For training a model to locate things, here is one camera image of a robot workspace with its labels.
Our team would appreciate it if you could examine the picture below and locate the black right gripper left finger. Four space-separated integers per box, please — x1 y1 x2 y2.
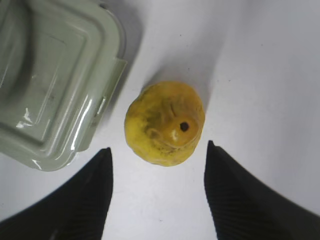
0 148 113 240

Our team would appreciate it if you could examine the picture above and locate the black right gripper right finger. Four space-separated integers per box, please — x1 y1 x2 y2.
204 140 320 240

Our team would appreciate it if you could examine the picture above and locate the yellow pear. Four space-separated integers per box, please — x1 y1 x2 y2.
124 81 205 167

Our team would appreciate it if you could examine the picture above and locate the green lidded glass container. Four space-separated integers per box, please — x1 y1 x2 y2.
0 0 127 172

